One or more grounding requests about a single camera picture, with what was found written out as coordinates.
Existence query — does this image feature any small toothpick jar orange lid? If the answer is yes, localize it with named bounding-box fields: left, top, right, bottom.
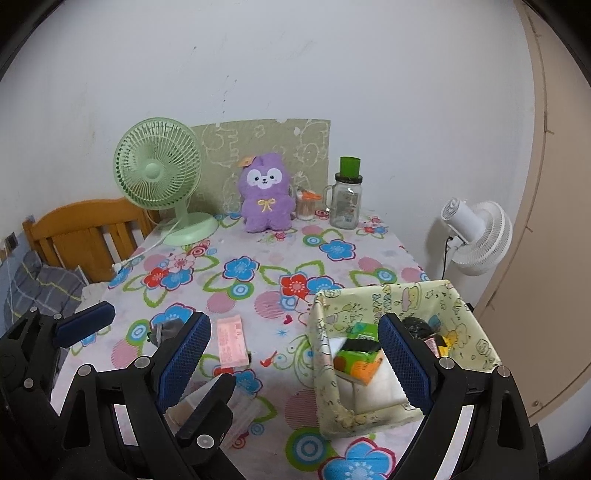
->
left=295, top=187, right=321, bottom=221

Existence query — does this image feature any white fan power cord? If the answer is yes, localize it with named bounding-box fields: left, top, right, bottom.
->
left=111, top=217, right=181, bottom=273

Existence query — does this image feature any black plastic bag roll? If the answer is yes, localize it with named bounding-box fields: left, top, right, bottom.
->
left=401, top=316, right=437, bottom=344

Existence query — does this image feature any printed snack packet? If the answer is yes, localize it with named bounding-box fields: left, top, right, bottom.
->
left=425, top=333, right=451, bottom=358

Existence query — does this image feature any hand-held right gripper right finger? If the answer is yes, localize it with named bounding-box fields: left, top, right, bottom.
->
left=378, top=313, right=541, bottom=480

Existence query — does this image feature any grey plaid pillow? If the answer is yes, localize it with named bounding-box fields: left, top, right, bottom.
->
left=4, top=249, right=88, bottom=324

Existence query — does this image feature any green desk fan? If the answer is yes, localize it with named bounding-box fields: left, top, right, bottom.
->
left=113, top=117, right=219, bottom=247

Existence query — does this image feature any clear plastic bag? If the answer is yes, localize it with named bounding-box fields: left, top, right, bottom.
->
left=164, top=381, right=262, bottom=450

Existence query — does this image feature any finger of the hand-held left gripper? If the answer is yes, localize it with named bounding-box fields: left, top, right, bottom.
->
left=14, top=301, right=116, bottom=370
left=175, top=373, right=247, bottom=480

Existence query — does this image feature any glass jar with green lid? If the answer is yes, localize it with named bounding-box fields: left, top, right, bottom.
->
left=323, top=156, right=365, bottom=230

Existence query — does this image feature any purple plush toy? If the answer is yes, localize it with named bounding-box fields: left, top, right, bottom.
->
left=238, top=154, right=296, bottom=234

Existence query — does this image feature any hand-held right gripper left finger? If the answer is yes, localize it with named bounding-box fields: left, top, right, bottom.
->
left=60, top=311, right=213, bottom=480

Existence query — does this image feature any grey cloth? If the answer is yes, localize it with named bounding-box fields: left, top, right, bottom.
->
left=148, top=318, right=188, bottom=347

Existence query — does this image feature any pink packet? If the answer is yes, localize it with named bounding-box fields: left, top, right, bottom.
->
left=216, top=315, right=252, bottom=367

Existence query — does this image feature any green orange snack packet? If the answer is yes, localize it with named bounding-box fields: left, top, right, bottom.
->
left=333, top=322, right=386, bottom=386

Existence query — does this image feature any beige door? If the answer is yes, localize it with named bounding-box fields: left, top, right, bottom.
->
left=471, top=0, right=591, bottom=425

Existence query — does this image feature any yellow printed fabric storage box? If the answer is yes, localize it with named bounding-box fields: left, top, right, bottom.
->
left=308, top=279, right=502, bottom=440

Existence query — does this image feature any green printed board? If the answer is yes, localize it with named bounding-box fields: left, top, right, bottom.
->
left=190, top=117, right=331, bottom=217

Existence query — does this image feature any white standing fan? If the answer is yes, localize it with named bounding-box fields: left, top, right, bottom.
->
left=440, top=198, right=513, bottom=277

